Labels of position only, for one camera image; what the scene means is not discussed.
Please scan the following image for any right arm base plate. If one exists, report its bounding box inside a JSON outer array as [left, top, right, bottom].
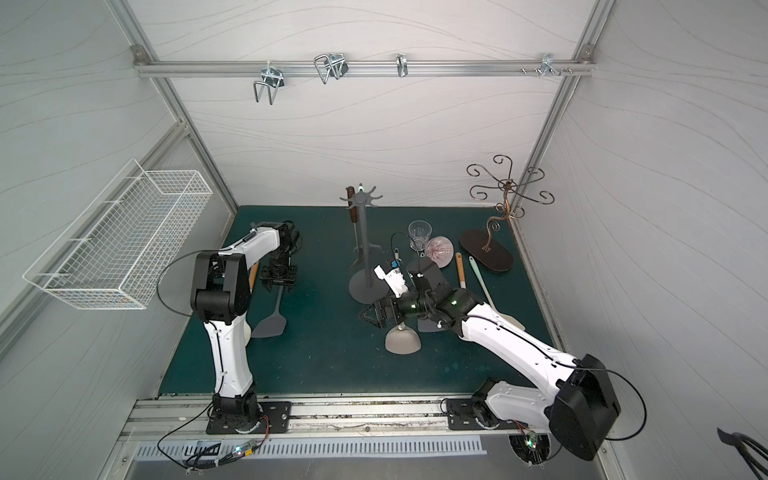
[[441, 398, 500, 431]]

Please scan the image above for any dark brown handled utensil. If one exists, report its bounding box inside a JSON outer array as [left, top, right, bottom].
[[346, 186, 358, 224]]

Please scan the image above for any aluminium cross rail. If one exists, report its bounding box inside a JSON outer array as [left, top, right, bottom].
[[134, 57, 597, 79]]

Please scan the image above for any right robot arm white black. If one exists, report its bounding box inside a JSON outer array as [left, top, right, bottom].
[[349, 244, 622, 460]]

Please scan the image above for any double metal hook left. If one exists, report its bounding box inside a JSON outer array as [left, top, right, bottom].
[[253, 62, 285, 105]]

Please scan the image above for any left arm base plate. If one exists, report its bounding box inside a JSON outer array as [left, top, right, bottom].
[[205, 400, 292, 435]]

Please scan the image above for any metal hook right end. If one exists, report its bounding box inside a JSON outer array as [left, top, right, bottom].
[[520, 54, 573, 77]]

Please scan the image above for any double metal hook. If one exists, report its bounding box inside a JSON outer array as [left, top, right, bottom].
[[313, 53, 349, 84], [253, 62, 285, 105]]

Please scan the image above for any clear drinking glass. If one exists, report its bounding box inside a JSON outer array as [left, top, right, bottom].
[[407, 220, 432, 252]]

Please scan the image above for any white vent strip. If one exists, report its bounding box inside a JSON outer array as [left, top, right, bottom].
[[134, 435, 487, 461]]

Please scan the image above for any bronze scroll hook stand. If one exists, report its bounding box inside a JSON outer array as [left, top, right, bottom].
[[459, 154, 555, 273]]

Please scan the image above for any white wire basket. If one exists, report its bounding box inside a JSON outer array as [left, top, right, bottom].
[[22, 159, 212, 310]]

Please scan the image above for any double metal hook middle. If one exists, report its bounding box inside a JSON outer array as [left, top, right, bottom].
[[313, 53, 349, 84]]

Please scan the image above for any small metal hook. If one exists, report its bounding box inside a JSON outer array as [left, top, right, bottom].
[[396, 53, 408, 78]]

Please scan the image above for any grey utensil rack stand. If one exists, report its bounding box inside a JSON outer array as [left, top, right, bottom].
[[348, 186, 388, 305]]

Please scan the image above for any cream spoon wooden handle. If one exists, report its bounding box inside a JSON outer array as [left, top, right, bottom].
[[242, 261, 260, 346]]

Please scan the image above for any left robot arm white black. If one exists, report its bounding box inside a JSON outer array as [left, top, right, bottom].
[[189, 220, 300, 432]]

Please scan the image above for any steel turner metal handle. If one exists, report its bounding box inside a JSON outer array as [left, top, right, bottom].
[[385, 322, 422, 355]]

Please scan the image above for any cream spatula wooden handle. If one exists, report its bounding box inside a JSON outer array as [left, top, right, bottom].
[[455, 252, 467, 289]]

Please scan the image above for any pink striped bowl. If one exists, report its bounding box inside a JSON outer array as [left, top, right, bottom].
[[425, 236, 454, 268]]

